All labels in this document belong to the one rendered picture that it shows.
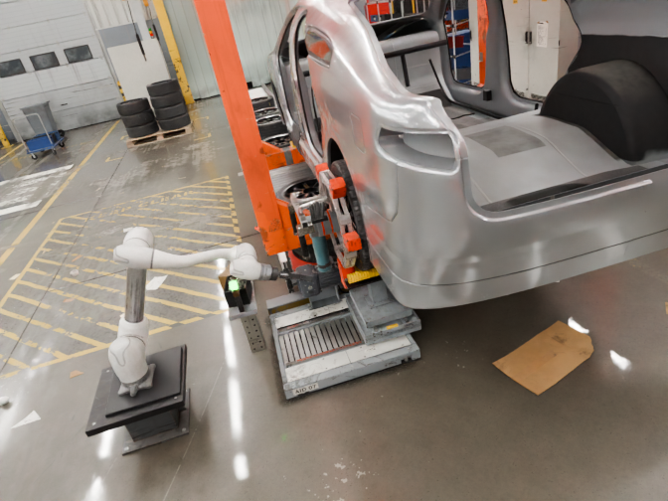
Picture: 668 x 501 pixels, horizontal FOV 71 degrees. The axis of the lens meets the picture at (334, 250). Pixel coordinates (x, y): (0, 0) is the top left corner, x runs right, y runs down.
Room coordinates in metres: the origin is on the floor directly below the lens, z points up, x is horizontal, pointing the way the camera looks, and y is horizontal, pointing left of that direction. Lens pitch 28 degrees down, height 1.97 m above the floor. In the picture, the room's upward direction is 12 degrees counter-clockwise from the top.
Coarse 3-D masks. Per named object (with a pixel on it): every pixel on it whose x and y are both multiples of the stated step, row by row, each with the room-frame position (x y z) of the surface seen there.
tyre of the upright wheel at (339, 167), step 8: (336, 160) 2.58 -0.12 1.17; (344, 160) 2.53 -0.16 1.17; (336, 168) 2.49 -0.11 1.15; (344, 168) 2.41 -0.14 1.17; (344, 176) 2.35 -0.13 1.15; (352, 184) 2.30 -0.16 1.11; (352, 192) 2.26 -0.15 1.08; (352, 200) 2.24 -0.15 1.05; (352, 208) 2.24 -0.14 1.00; (360, 216) 2.19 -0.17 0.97; (360, 224) 2.18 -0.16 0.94; (360, 232) 2.17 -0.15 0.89; (368, 248) 2.17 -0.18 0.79; (360, 256) 2.27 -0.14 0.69; (368, 256) 2.19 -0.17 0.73; (360, 264) 2.30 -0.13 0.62; (368, 264) 2.23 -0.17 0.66
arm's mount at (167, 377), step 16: (160, 352) 2.27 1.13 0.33; (176, 352) 2.24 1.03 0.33; (160, 368) 2.13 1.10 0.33; (176, 368) 2.10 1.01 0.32; (112, 384) 2.07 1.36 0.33; (160, 384) 2.00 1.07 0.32; (176, 384) 1.97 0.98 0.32; (112, 400) 1.95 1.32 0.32; (128, 400) 1.92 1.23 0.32; (144, 400) 1.90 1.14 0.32; (160, 400) 1.89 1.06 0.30
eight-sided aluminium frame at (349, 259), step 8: (320, 176) 2.55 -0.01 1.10; (328, 176) 2.55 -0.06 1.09; (320, 184) 2.63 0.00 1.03; (328, 184) 2.36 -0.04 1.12; (320, 192) 2.70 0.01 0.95; (336, 200) 2.29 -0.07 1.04; (344, 200) 2.29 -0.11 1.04; (336, 208) 2.26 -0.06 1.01; (344, 208) 2.26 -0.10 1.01; (344, 216) 2.23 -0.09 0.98; (344, 224) 2.21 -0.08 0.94; (344, 232) 2.21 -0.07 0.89; (336, 248) 2.57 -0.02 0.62; (344, 248) 2.23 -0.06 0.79; (344, 256) 2.29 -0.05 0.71; (352, 256) 2.22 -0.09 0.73; (344, 264) 2.34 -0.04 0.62; (352, 264) 2.34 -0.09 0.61
